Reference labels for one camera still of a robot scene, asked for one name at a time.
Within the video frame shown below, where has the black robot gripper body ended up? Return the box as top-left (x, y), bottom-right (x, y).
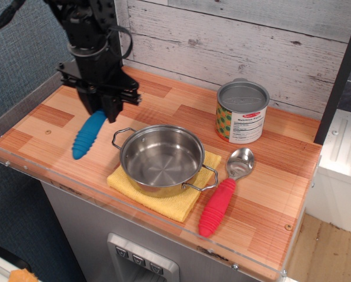
top-left (57, 49), bottom-right (141, 105)

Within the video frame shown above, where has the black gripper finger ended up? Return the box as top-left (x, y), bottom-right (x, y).
top-left (76, 86), bottom-right (102, 115)
top-left (101, 95), bottom-right (123, 123)

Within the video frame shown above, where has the blue handled metal fork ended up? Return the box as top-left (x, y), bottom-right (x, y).
top-left (72, 109), bottom-right (106, 160)

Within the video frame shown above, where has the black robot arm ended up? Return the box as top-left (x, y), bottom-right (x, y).
top-left (46, 1), bottom-right (141, 123)

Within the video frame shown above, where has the stainless steel pot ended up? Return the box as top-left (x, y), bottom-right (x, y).
top-left (112, 125), bottom-right (218, 198)

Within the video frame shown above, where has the yellow cloth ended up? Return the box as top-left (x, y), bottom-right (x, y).
top-left (106, 150), bottom-right (222, 223)

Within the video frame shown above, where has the grey toy kitchen cabinet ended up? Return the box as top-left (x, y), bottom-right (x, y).
top-left (39, 179), bottom-right (270, 282)

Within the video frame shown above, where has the toy food can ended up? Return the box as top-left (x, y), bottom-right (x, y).
top-left (215, 78), bottom-right (270, 144)

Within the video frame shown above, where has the silver dispenser panel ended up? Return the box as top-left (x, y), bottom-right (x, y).
top-left (107, 233), bottom-right (180, 281)

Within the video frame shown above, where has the orange cloth object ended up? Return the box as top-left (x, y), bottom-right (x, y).
top-left (8, 269), bottom-right (39, 282)

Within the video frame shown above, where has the white cabinet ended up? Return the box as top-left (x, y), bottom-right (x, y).
top-left (305, 109), bottom-right (351, 232)

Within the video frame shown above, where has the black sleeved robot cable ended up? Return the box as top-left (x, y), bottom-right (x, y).
top-left (0, 0), bottom-right (28, 38)

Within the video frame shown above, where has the red handled metal spoon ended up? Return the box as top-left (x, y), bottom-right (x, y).
top-left (198, 147), bottom-right (255, 237)

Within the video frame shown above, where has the dark grey right post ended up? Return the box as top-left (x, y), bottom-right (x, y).
top-left (314, 36), bottom-right (351, 145)

